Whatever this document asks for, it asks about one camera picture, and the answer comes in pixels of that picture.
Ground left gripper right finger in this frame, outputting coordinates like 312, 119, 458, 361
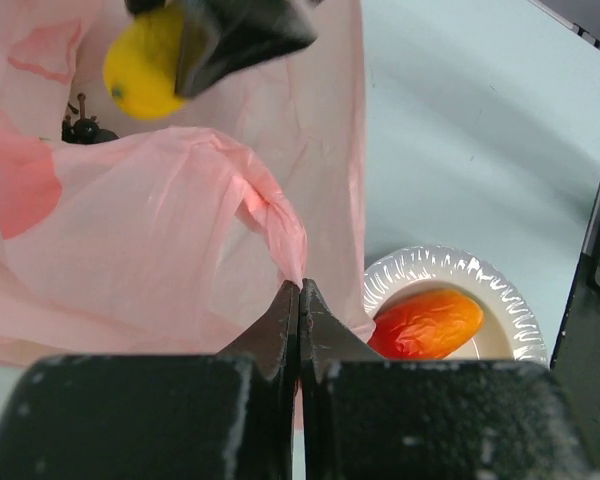
298, 280, 600, 479

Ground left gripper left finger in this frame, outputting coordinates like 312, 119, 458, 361
0, 282, 300, 479

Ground yellow fake lemon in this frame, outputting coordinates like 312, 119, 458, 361
103, 3, 185, 120

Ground white paper plate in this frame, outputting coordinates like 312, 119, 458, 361
363, 245, 550, 367

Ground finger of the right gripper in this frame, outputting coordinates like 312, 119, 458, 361
125, 1, 317, 98

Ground black fake grapes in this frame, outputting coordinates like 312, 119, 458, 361
61, 92, 119, 145

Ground red orange fake mango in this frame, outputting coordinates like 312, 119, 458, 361
369, 289, 484, 360

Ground pink plastic bag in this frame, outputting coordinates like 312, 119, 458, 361
0, 0, 379, 369

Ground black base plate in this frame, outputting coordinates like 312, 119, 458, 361
551, 186, 600, 465

